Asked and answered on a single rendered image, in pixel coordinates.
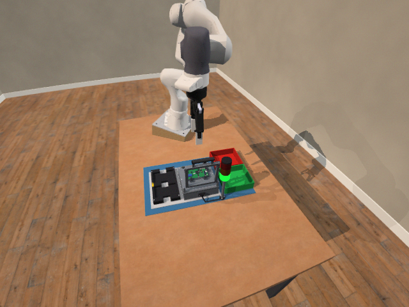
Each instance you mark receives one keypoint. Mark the green bin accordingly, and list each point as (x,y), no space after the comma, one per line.
(239,180)

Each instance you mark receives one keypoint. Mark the red open-top bin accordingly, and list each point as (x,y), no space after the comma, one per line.
(230,152)

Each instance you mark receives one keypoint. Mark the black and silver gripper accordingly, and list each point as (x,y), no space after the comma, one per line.
(197,120)

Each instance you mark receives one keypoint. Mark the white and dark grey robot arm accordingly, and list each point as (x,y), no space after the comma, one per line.
(196,22)

